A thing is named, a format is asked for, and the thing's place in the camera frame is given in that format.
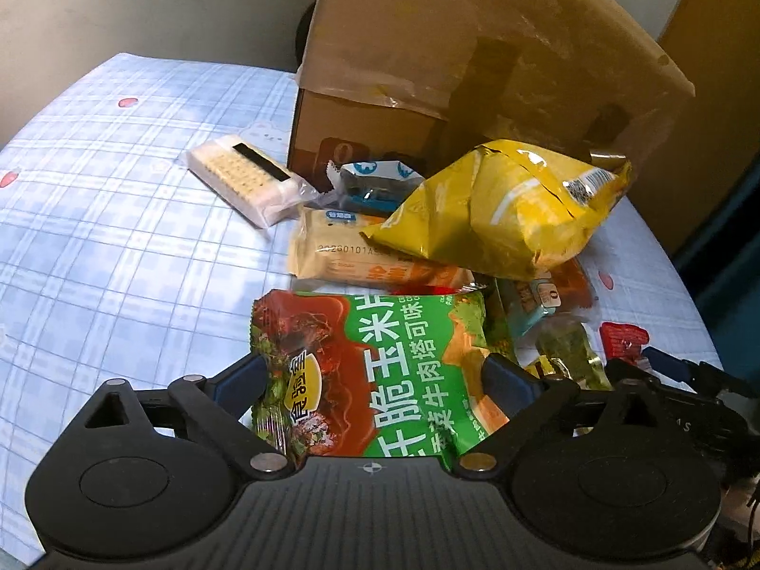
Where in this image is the blue white clear packet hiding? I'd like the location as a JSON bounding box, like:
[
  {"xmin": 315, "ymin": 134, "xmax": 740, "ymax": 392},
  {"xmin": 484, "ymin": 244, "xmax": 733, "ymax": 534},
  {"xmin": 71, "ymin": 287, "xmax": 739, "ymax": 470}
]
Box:
[{"xmin": 325, "ymin": 157, "xmax": 425, "ymax": 218}]

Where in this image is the orange pale blue snack packet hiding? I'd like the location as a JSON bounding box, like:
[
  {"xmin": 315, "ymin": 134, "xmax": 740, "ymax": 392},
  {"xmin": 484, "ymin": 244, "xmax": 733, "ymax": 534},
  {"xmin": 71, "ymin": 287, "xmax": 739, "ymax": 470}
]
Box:
[{"xmin": 495, "ymin": 258, "xmax": 600, "ymax": 346}]

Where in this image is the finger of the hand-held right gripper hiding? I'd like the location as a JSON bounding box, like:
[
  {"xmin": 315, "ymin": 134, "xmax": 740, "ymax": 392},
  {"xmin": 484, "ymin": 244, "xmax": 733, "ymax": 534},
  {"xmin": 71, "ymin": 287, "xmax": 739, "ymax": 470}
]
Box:
[
  {"xmin": 643, "ymin": 346, "xmax": 721, "ymax": 390},
  {"xmin": 604, "ymin": 358, "xmax": 661, "ymax": 390}
]

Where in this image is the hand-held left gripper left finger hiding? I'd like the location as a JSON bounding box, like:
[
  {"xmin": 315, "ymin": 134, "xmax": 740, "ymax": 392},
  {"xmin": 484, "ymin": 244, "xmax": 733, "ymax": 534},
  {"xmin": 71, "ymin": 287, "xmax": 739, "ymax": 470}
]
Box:
[{"xmin": 83, "ymin": 353, "xmax": 296, "ymax": 477}]

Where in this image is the green gold foil packet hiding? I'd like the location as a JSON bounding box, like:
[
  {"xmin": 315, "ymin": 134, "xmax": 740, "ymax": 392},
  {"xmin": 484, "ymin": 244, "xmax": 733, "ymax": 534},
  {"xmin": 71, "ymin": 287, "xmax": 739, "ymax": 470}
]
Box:
[{"xmin": 522, "ymin": 317, "xmax": 612, "ymax": 391}]

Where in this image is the brown cardboard box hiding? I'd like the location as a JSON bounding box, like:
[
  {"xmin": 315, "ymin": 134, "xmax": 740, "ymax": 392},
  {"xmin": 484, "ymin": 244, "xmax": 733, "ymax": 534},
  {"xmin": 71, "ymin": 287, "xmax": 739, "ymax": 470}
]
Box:
[{"xmin": 286, "ymin": 0, "xmax": 697, "ymax": 203}]

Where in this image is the clear wrapped cracker packet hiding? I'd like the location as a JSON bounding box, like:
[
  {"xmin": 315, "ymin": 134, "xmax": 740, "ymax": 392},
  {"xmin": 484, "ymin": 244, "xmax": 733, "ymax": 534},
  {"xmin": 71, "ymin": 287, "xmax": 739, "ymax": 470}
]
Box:
[{"xmin": 178, "ymin": 135, "xmax": 322, "ymax": 230}]

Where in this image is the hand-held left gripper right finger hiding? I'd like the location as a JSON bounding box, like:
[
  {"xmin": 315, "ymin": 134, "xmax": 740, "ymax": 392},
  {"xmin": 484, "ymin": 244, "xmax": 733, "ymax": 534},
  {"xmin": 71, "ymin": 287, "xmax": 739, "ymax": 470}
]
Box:
[{"xmin": 454, "ymin": 353, "xmax": 654, "ymax": 479}]

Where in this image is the orange bread packet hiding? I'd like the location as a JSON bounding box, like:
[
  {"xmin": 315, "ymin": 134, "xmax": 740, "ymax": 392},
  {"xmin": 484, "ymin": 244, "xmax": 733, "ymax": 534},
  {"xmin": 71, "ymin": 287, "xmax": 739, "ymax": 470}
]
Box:
[{"xmin": 289, "ymin": 208, "xmax": 476, "ymax": 293}]

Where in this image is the brown wooden cabinet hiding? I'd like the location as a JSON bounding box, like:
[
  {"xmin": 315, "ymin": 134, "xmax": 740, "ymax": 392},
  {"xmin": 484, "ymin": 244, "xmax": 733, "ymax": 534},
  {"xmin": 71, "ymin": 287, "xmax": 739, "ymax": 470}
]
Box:
[{"xmin": 656, "ymin": 0, "xmax": 760, "ymax": 250}]

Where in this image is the small red packet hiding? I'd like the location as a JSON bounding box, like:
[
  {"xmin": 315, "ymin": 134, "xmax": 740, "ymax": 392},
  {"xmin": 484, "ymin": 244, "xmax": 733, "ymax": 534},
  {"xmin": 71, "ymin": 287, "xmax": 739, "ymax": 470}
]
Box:
[{"xmin": 599, "ymin": 321, "xmax": 652, "ymax": 364}]

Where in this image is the blue checked tablecloth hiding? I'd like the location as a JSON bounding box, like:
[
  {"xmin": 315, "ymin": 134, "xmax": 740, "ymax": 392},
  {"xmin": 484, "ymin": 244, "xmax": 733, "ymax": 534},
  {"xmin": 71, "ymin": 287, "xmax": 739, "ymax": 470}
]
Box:
[{"xmin": 0, "ymin": 52, "xmax": 723, "ymax": 560}]

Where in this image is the large yellow chip bag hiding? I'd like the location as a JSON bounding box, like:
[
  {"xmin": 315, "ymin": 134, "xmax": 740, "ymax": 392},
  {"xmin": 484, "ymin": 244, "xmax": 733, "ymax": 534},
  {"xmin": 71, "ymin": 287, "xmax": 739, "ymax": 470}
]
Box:
[{"xmin": 360, "ymin": 139, "xmax": 633, "ymax": 281}]

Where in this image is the green corn chip bag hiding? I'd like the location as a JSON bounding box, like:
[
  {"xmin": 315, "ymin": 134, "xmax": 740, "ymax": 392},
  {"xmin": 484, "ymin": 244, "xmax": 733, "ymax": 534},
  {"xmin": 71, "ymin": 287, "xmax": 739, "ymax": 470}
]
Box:
[{"xmin": 248, "ymin": 288, "xmax": 517, "ymax": 473}]

